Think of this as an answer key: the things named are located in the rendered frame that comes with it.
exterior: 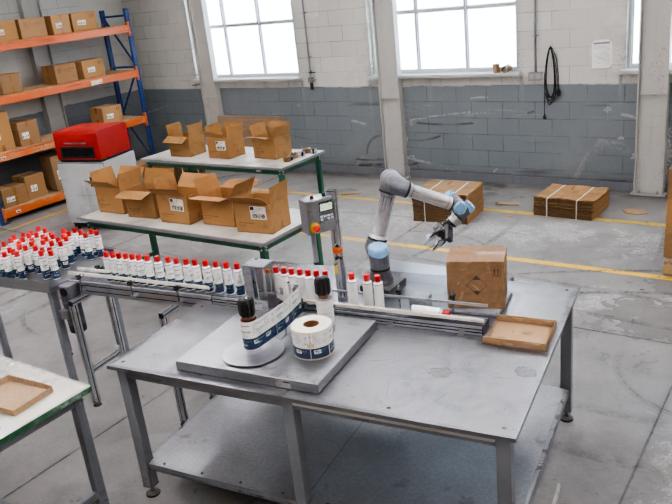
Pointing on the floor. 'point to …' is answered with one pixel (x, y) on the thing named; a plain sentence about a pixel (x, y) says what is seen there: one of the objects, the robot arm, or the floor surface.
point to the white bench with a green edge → (51, 405)
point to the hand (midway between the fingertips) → (429, 246)
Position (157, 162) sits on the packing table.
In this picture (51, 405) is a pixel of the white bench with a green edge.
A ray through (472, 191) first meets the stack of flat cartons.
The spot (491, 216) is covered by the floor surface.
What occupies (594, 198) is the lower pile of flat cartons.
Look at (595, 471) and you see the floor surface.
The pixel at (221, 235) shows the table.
